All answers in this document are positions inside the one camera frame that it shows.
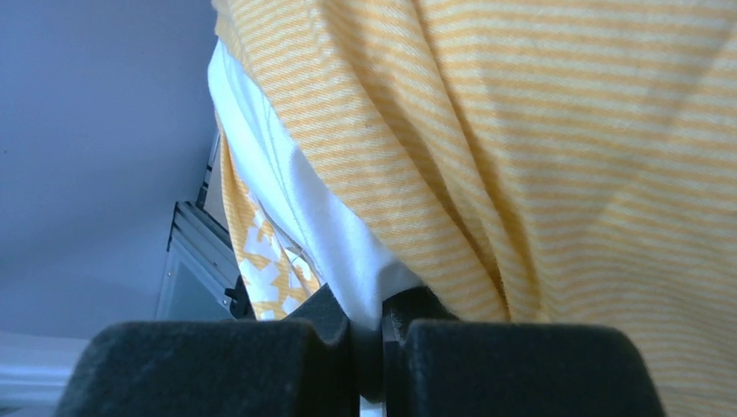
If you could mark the orange Mickey Mouse pillowcase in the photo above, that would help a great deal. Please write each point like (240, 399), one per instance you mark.
(564, 161)

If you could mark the white pillow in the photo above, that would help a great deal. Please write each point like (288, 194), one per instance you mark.
(290, 232)

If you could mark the aluminium frame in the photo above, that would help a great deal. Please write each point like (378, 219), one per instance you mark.
(201, 272)

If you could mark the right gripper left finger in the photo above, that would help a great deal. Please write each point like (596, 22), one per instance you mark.
(297, 366)

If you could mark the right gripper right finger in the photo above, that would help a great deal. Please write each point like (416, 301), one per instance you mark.
(438, 365)

